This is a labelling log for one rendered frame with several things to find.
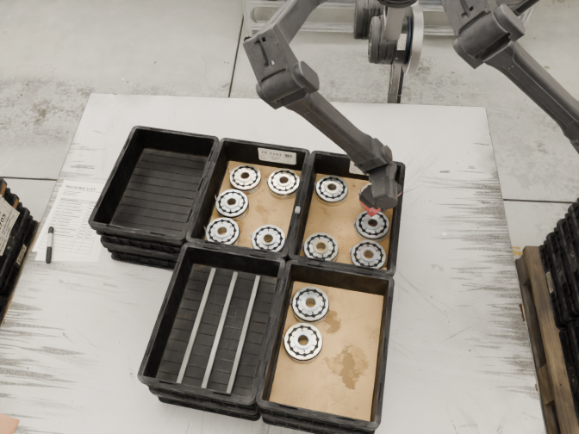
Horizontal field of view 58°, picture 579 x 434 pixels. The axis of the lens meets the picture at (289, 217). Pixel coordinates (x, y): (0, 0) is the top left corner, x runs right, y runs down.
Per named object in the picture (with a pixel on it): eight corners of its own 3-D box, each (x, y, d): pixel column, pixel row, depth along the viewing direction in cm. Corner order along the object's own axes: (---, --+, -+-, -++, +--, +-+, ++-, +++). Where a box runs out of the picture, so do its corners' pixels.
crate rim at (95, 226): (135, 129, 175) (133, 124, 173) (221, 141, 171) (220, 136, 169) (88, 229, 154) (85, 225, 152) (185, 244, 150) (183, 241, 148)
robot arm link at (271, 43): (270, 25, 94) (228, 49, 99) (308, 89, 100) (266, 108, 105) (324, -40, 126) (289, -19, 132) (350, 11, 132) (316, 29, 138)
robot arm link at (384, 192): (384, 141, 129) (354, 152, 134) (386, 178, 123) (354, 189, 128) (405, 167, 137) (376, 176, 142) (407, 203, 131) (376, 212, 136)
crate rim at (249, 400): (185, 245, 150) (183, 241, 148) (287, 262, 147) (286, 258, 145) (137, 382, 129) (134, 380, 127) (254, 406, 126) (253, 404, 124)
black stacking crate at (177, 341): (191, 261, 158) (184, 243, 149) (287, 277, 155) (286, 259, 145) (147, 392, 137) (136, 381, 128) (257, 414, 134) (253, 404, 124)
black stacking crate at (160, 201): (143, 148, 183) (133, 126, 173) (224, 159, 179) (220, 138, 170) (99, 244, 162) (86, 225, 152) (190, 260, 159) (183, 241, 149)
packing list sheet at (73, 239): (59, 180, 190) (59, 179, 189) (121, 182, 189) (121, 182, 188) (28, 259, 172) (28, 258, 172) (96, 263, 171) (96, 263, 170)
